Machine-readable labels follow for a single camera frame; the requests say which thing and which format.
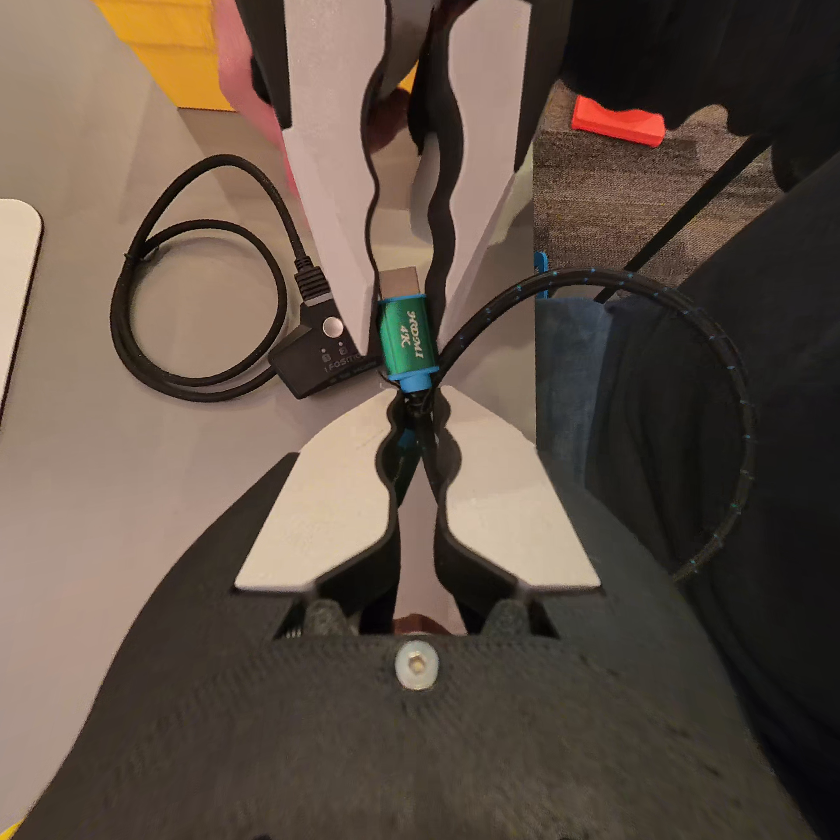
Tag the wooden book stand white base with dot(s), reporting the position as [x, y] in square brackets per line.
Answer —
[16, 295]

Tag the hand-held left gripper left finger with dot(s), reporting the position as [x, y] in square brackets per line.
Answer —
[321, 525]

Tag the person's dark hoodie torso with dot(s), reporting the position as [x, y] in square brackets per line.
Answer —
[754, 459]

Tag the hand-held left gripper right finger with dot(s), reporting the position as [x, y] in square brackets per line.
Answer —
[518, 525]

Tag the thin black metal bar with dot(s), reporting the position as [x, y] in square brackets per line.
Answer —
[689, 210]

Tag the person's right forearm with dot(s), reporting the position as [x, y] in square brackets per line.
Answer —
[689, 52]

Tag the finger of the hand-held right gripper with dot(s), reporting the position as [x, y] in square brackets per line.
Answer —
[492, 98]
[328, 131]

